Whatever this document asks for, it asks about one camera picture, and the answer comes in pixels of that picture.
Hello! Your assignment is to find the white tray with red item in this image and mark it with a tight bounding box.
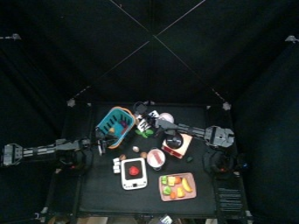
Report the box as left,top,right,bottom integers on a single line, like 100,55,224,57
119,157,150,191

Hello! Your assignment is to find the black round toy pan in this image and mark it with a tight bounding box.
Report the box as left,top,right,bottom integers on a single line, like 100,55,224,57
134,101,150,116

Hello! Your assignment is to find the black toy pot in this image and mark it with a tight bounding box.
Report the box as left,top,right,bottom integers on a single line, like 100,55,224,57
164,133,184,149

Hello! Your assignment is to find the yellow toy banana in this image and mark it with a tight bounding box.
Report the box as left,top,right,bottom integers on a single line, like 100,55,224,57
182,177,194,193

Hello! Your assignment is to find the white knife block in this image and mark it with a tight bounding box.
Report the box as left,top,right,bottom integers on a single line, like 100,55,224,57
136,109,160,131

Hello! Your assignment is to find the yellow toy pepper piece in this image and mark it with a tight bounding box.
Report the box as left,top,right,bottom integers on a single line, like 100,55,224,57
175,186,187,199

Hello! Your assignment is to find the green leafy toy vegetable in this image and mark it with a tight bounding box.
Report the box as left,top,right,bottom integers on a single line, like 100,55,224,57
135,129,155,139

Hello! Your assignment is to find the teal basket with orange rim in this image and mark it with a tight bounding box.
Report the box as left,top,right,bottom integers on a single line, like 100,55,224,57
95,106,136,150

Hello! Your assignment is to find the white cube block stack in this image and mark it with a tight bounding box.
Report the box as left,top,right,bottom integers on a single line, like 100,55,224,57
111,157,122,174

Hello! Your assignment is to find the pale pink round toy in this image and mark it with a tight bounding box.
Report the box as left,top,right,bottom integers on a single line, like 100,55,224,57
158,112,175,124

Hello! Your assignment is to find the pink plastic tray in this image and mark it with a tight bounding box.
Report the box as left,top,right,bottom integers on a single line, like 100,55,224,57
158,171,199,202

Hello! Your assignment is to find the red and cream toy stove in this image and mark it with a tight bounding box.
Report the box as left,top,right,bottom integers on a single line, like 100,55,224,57
162,132,194,160

